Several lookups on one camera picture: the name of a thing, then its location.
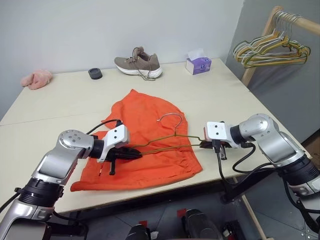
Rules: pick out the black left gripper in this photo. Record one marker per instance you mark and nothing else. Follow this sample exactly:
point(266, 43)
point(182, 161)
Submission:
point(117, 155)

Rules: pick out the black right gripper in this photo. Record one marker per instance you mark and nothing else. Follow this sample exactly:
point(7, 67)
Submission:
point(224, 153)

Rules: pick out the orange shorts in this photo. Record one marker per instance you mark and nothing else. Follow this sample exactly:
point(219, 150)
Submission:
point(150, 170)

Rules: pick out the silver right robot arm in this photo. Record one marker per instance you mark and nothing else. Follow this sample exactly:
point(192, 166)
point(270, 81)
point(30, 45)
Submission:
point(260, 127)

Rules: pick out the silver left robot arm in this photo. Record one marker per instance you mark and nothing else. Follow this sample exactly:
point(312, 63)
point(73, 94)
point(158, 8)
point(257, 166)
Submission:
point(72, 145)

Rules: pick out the black metal table strut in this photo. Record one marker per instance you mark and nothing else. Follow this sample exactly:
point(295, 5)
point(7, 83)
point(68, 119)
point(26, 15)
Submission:
point(240, 188)

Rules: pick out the red tape piece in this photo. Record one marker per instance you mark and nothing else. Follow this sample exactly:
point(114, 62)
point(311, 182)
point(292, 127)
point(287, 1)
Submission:
point(143, 223)
point(181, 212)

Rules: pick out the purple tissue box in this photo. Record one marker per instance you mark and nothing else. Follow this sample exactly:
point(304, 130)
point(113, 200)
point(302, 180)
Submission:
point(198, 65)

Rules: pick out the dark rounded shape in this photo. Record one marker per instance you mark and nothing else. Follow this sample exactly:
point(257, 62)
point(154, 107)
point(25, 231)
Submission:
point(200, 225)
point(138, 232)

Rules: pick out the light wooden leg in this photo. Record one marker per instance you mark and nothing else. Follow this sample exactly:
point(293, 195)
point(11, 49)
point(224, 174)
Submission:
point(253, 217)

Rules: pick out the black round puck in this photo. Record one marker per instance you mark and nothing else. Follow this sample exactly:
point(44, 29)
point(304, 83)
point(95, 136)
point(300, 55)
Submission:
point(95, 73)

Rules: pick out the light wooden clothes rack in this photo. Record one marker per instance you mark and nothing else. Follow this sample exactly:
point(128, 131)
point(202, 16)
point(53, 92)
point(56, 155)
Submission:
point(252, 67)

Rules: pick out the taupe sneaker white sole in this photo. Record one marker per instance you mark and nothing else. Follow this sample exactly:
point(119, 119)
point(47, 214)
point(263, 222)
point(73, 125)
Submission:
point(140, 63)

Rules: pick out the hangers on wooden rack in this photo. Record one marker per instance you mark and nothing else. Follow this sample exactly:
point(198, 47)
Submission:
point(270, 58)

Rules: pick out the pink fluffy cloth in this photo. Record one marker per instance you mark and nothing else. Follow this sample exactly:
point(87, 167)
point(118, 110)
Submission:
point(37, 78)

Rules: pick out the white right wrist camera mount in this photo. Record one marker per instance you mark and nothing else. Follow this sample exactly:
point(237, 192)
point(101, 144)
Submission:
point(217, 130)

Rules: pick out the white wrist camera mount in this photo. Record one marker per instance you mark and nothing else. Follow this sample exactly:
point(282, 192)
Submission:
point(116, 136)
point(217, 130)

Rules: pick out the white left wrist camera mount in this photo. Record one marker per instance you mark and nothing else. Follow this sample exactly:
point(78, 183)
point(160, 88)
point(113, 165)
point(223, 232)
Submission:
point(116, 136)

